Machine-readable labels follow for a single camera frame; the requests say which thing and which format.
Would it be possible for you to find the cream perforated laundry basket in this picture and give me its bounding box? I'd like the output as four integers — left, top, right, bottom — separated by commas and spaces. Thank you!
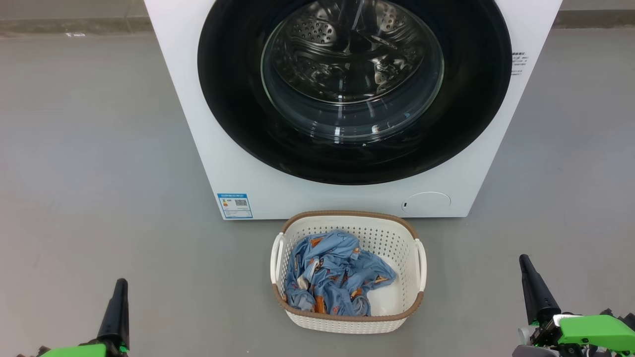
270, 210, 427, 334

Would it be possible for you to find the round white filter cover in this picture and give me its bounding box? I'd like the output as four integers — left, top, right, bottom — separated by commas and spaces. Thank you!
401, 191, 452, 216

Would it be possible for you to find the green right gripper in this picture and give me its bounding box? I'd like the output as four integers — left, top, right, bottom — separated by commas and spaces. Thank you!
513, 254, 635, 357

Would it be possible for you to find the white front-load washing machine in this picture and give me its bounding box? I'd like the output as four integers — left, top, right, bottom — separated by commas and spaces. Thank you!
144, 0, 564, 220

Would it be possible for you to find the black round glass washer door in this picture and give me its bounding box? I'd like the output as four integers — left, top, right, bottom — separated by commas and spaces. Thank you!
197, 0, 512, 186

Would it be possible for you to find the blue energy label sticker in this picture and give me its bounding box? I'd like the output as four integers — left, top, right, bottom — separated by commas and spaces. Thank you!
217, 193, 254, 220

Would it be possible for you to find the stainless steel washing machine drum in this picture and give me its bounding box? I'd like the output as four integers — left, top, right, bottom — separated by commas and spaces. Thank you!
261, 0, 445, 144

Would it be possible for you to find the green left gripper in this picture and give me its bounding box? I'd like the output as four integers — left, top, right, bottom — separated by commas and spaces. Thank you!
17, 278, 130, 357

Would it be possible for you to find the blue patterned garment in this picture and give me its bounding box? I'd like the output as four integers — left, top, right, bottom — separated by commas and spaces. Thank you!
284, 250, 397, 317
290, 230, 363, 286

